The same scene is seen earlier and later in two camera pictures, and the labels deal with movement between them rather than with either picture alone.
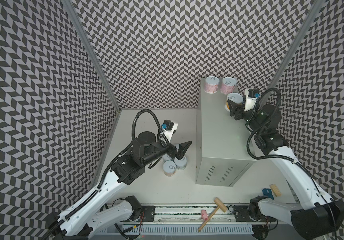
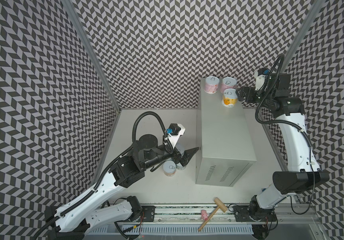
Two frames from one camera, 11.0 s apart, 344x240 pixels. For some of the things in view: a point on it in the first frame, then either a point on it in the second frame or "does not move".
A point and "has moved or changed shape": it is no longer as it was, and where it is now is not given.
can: (169, 168) does not move
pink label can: (211, 83) does not move
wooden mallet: (221, 205) does not move
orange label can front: (234, 97) has moved or changed shape
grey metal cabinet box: (222, 157) does not move
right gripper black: (239, 109) to (246, 94)
